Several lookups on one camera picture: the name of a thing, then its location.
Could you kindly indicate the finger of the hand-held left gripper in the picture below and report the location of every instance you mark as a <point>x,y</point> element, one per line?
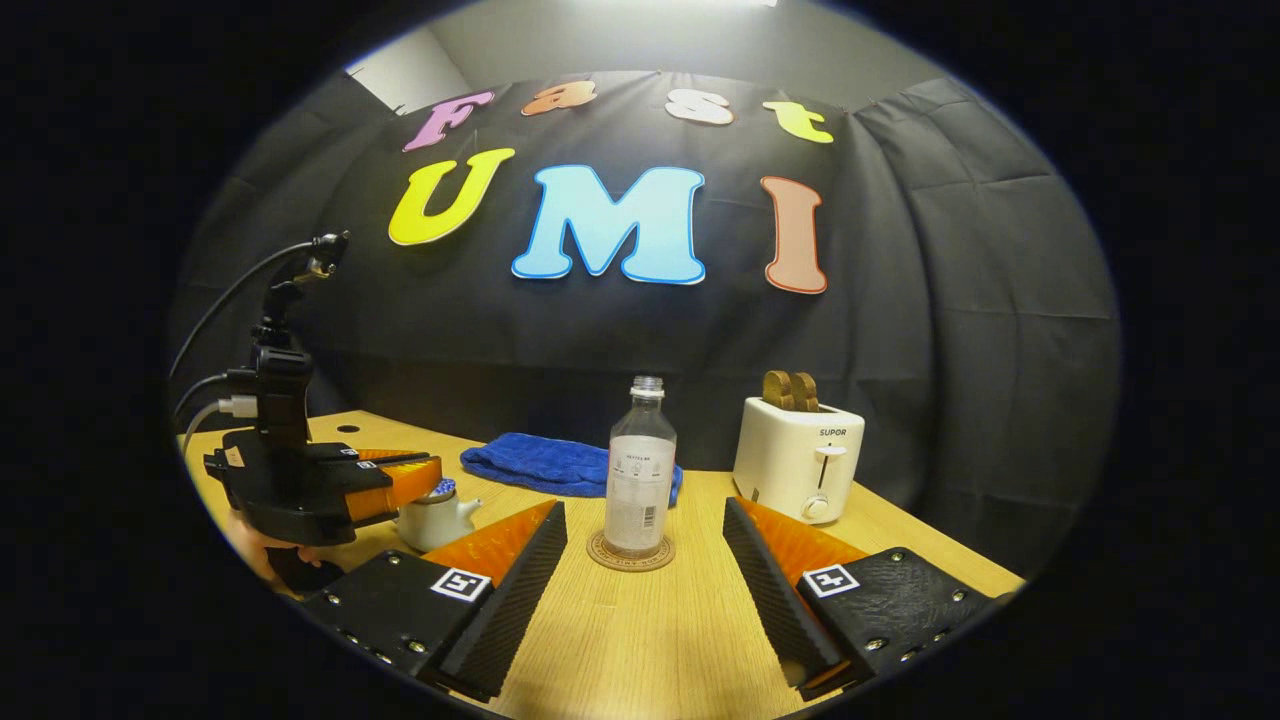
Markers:
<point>410,485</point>
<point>400,460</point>

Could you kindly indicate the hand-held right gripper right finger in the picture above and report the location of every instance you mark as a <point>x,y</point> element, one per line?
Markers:
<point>775,600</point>

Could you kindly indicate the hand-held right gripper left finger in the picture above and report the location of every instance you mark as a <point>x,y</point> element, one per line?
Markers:
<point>510,610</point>

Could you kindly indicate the white teacup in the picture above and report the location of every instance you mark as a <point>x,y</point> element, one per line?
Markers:
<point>435,525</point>

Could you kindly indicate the round brown coaster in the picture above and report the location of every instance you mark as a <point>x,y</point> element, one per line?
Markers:
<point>600,555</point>

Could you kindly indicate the clear plastic water bottle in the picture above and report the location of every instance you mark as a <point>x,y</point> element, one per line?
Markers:
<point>640,480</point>

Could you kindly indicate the blue towel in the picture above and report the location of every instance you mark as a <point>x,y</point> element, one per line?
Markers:
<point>540,462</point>

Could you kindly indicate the white toaster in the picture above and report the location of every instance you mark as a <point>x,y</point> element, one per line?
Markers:
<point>790,460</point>

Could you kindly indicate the brown bread slice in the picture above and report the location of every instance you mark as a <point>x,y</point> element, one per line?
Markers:
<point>806,393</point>
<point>777,390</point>

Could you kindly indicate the black backdrop cloth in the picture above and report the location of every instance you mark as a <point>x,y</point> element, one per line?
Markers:
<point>900,350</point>

